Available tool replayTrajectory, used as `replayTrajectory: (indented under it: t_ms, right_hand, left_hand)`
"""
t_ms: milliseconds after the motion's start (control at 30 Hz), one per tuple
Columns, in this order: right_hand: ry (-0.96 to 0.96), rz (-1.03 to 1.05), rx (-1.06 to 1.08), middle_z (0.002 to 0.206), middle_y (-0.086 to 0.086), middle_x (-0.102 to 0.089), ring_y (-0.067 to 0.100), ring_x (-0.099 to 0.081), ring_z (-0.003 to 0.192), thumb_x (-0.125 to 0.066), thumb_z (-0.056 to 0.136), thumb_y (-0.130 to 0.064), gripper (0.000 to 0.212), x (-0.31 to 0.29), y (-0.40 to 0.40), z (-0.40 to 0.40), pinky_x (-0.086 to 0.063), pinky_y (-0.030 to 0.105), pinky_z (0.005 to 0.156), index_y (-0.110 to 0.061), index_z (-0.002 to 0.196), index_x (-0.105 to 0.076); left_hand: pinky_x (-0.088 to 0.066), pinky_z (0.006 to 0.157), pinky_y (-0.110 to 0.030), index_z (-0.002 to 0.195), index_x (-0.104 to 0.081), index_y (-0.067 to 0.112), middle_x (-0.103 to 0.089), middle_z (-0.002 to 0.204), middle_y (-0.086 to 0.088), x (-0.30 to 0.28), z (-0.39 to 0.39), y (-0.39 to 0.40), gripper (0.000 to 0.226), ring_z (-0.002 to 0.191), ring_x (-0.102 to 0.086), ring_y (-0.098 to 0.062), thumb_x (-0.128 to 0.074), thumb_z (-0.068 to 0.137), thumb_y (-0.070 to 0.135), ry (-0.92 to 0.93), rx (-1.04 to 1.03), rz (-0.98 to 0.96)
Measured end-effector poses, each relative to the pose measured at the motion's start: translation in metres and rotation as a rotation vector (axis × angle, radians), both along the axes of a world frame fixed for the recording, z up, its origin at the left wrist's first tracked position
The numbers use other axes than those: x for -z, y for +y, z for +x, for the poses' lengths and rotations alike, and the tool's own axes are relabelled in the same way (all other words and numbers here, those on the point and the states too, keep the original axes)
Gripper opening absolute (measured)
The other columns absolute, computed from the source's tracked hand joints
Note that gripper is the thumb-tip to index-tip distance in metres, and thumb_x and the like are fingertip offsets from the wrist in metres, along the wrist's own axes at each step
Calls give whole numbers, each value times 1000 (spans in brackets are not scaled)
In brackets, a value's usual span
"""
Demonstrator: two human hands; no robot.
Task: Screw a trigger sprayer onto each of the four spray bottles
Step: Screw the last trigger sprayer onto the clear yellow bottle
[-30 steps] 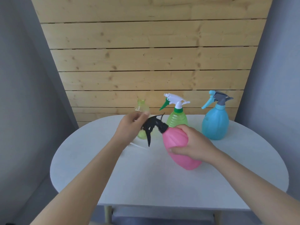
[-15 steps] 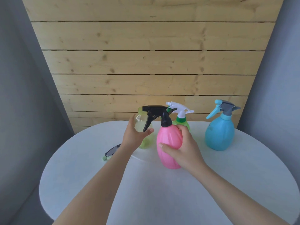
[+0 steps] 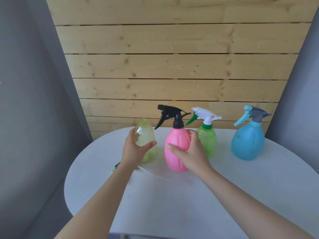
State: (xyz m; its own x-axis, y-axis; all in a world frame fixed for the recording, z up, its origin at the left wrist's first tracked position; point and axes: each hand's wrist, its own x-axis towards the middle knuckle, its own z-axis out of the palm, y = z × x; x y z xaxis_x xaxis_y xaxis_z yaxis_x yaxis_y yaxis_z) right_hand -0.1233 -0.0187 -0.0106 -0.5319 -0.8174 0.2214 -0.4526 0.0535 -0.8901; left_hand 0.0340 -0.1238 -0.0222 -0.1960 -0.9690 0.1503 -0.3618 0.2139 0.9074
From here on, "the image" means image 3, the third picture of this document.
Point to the loose sprayer head with tube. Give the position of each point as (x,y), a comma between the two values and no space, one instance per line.
(116,167)

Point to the yellow-green translucent bottle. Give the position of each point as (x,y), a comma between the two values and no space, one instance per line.
(145,134)

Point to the person's right hand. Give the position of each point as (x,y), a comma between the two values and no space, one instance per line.
(196,158)

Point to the green spray bottle white trigger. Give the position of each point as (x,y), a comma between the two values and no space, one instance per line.
(209,140)

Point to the person's left thumb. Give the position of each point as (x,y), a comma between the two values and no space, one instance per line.
(149,146)

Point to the person's left hand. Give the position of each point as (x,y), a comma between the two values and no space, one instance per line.
(130,153)

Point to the person's left forearm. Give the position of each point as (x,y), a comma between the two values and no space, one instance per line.
(99,209)

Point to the person's right forearm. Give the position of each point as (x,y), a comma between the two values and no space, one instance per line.
(244,206)

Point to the blue spray bottle grey trigger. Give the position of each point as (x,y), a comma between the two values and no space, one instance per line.
(247,144)

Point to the pink spray bottle black trigger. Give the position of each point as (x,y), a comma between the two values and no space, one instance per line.
(177,139)

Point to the person's right thumb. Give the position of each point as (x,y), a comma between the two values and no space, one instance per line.
(175,150)

